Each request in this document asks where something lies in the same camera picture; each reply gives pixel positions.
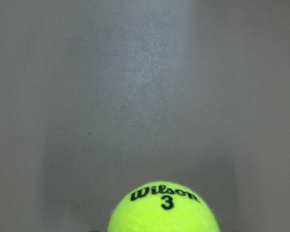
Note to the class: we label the yellow tennis ball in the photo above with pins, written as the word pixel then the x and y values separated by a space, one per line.
pixel 162 206

